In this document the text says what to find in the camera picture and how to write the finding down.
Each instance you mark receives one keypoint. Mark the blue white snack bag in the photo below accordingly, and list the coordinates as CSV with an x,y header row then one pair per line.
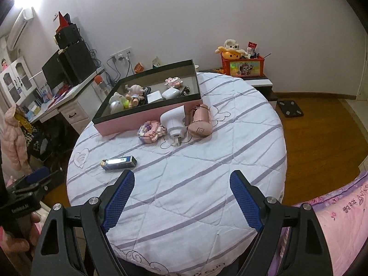
x,y
156,63

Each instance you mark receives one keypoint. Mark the pink tray box black rim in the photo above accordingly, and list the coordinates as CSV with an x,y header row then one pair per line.
x,y
107,123

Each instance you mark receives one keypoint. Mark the red-capped water bottle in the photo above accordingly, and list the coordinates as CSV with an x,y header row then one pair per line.
x,y
99,82

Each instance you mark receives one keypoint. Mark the black bathroom scale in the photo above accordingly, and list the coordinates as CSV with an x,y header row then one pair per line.
x,y
290,108

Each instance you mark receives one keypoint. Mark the pink white block cat figure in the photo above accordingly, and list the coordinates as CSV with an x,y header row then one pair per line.
x,y
173,82

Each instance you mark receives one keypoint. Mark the orange toy storage box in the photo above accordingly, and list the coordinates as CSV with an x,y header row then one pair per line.
x,y
244,67

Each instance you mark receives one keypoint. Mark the orange snack bag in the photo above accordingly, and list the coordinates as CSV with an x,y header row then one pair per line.
x,y
139,68

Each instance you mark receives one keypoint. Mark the black computer monitor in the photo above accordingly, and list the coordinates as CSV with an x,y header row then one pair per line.
x,y
53,72

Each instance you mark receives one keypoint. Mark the silver ball ornament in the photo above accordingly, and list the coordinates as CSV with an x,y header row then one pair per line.
x,y
116,106

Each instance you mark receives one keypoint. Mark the pink-haired doll figurine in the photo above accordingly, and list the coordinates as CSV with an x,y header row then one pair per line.
x,y
137,95

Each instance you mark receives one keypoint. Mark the black white low shelf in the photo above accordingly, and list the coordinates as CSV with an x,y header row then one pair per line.
x,y
262,84

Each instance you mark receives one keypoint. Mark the black beaded hair clip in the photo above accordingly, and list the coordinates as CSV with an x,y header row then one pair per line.
x,y
185,91

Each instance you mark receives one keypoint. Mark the black computer tower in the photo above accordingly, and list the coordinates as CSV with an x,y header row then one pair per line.
x,y
76,63

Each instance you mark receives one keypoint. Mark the white glass door cabinet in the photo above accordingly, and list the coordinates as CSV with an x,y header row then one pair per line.
x,y
17,82

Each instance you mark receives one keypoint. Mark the white earbuds case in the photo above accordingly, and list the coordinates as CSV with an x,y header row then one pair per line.
x,y
171,93

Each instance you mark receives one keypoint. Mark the white striped quilt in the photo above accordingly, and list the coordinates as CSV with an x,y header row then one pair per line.
x,y
181,217

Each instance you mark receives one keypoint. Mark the white air conditioner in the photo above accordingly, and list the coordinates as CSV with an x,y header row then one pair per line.
x,y
23,19

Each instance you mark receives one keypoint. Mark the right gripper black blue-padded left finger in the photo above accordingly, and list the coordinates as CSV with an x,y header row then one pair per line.
x,y
73,240

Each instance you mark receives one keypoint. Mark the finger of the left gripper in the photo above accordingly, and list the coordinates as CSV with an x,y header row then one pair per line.
x,y
54,179
33,178

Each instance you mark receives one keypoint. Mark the pink block house figure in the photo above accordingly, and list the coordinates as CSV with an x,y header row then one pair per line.
x,y
151,131

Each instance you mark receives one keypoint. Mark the red flag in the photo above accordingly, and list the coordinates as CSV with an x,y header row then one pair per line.
x,y
62,23

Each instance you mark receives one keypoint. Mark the black box on tower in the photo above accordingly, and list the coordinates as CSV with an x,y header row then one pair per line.
x,y
67,36

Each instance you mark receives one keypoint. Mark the rose gold perfume bottle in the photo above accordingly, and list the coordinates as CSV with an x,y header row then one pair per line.
x,y
200,122

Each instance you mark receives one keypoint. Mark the white travel plug adapter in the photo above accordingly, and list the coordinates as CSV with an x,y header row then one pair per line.
x,y
174,122

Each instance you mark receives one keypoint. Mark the white yellow plush toys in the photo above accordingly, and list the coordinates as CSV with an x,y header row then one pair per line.
x,y
230,51

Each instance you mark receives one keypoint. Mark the white square charger block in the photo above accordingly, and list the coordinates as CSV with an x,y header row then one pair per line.
x,y
154,97

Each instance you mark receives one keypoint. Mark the person's left hand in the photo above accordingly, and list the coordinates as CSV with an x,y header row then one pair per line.
x,y
13,247

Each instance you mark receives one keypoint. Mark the white wall power strip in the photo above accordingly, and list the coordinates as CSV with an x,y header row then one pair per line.
x,y
123,54

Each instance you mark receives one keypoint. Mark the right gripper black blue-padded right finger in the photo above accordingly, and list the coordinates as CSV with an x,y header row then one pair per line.
x,y
306,251

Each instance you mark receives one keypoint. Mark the pink floral bedding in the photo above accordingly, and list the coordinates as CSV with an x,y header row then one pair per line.
x,y
342,215

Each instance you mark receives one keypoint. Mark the pink jacket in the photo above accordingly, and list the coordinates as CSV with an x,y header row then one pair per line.
x,y
13,141

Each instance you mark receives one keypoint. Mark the white desk with drawers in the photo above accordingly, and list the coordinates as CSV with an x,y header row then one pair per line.
x,y
78,106

